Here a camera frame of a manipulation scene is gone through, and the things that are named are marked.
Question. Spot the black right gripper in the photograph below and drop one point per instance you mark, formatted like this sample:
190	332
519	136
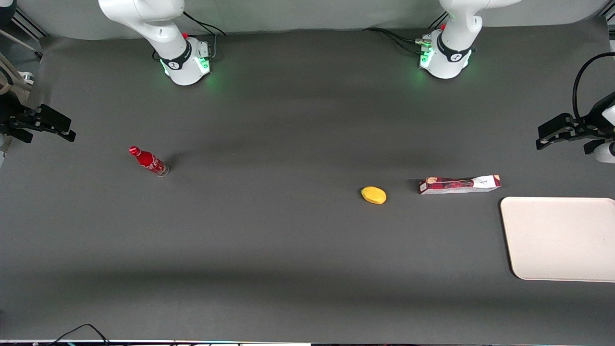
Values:
10	118

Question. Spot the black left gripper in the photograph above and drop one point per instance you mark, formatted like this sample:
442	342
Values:
590	129

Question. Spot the red cookie box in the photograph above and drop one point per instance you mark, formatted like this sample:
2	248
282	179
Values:
459	184

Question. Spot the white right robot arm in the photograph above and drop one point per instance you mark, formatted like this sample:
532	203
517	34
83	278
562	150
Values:
168	36

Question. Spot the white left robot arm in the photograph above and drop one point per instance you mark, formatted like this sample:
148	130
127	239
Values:
454	43

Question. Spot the beige plastic tray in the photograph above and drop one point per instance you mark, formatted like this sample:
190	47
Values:
559	238

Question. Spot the red soda bottle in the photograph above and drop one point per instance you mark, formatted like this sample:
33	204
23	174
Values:
149	161

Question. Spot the yellow mango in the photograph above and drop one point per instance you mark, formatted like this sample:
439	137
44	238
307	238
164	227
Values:
374	195

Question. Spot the dark grey table cloth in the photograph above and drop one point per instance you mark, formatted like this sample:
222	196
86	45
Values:
288	144

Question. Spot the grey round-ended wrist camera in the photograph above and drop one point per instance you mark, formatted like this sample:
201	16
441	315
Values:
606	153

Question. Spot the aluminium frame rail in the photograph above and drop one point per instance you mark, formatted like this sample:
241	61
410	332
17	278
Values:
30	25

